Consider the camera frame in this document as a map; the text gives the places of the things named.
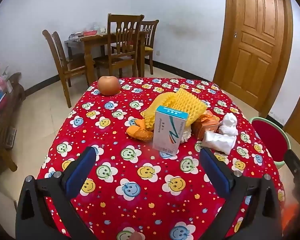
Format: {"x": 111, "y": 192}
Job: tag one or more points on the dark wooden bench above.
{"x": 6, "y": 120}

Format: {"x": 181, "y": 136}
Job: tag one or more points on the brown apple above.
{"x": 108, "y": 85}

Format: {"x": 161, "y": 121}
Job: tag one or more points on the yellow seat cushion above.
{"x": 147, "y": 48}

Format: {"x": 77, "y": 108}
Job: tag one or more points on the orange snack packet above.
{"x": 205, "y": 126}

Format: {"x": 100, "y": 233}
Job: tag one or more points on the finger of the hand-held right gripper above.
{"x": 296, "y": 163}

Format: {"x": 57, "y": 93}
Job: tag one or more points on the white and teal medicine box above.
{"x": 168, "y": 130}

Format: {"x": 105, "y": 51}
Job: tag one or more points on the red smiley flower tablecloth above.
{"x": 120, "y": 160}

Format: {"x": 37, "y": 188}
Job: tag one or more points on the red basin with green rim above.
{"x": 267, "y": 140}

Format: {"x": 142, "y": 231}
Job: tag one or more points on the red tray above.
{"x": 89, "y": 33}

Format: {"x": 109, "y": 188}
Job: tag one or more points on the wooden dining chair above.
{"x": 62, "y": 62}
{"x": 149, "y": 33}
{"x": 120, "y": 47}

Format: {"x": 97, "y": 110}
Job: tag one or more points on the wooden dining table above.
{"x": 100, "y": 41}

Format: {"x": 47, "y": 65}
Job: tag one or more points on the grey flat scale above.
{"x": 11, "y": 137}

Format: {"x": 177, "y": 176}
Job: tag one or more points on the orange peel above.
{"x": 140, "y": 132}

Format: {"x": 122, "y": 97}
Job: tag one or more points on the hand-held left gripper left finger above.
{"x": 81, "y": 172}

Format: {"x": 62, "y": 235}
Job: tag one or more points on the yellow foam fruit net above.
{"x": 190, "y": 102}
{"x": 152, "y": 113}

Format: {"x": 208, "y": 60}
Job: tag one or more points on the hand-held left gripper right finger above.
{"x": 215, "y": 172}

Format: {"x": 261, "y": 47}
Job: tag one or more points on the white plastic wrapper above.
{"x": 217, "y": 142}

